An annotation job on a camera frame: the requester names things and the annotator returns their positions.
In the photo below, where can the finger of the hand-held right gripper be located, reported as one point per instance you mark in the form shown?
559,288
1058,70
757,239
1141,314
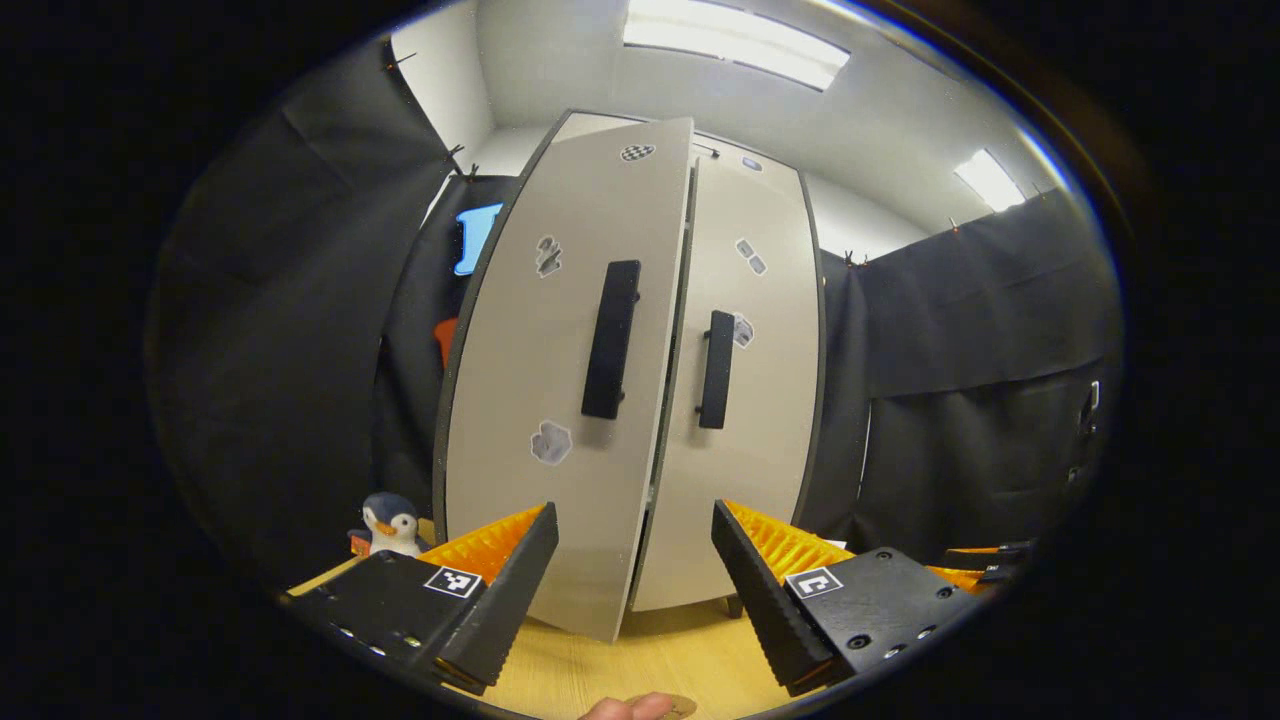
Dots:
985,565

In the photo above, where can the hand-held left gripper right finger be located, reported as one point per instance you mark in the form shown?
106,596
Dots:
765,600

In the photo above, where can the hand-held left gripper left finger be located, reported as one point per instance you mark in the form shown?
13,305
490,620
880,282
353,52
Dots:
500,610

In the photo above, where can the white cabinet door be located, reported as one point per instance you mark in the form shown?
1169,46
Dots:
770,400
540,350

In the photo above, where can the round cork coaster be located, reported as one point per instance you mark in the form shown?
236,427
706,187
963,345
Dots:
686,708

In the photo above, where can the penguin plush toy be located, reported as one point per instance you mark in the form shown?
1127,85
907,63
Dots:
390,525

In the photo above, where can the white cabinet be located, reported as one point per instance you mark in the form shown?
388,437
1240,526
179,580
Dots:
820,330

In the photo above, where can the black backdrop cloth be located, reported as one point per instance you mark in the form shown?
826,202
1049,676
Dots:
280,330

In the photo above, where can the small ceiling light panel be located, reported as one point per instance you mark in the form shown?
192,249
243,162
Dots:
990,180

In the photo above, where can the white cabinet drawer front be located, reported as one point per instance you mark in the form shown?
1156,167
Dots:
733,153

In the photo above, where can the large ceiling light panel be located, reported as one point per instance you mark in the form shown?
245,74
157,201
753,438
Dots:
735,45

